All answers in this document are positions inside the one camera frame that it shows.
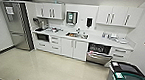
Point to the stainless steel dishwasher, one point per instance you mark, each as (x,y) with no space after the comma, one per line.
(99,55)

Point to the stainless steel sink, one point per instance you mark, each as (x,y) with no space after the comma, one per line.
(76,35)

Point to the white sink base cabinet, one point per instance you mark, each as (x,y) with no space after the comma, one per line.
(74,48)

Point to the chrome sink faucet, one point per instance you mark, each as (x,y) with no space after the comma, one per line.
(78,30)

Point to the red white packet pile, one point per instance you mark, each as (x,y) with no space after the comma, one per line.
(55,29)

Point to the steel paper towel dispenser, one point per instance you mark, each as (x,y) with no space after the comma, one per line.
(71,18)

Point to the black soap dispenser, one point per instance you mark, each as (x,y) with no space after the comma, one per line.
(89,22)

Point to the black built-in microwave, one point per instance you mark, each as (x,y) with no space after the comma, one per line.
(43,37)

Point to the white blue soap bottle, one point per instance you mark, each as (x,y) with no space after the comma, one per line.
(103,34)

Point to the black coffee machine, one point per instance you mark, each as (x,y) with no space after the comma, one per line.
(40,23)

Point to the pale blue bottle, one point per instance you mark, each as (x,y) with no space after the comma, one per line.
(55,1)

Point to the white folded cloth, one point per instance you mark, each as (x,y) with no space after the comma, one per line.
(123,40)

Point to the stainless steel refrigerator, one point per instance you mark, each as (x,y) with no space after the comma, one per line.
(17,25)

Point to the grey bin black lid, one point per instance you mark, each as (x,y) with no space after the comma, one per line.
(123,67)

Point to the white paper note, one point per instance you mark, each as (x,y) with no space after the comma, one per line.
(10,10)

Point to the white wall cabinet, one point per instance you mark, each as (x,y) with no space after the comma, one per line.
(49,11)
(119,16)

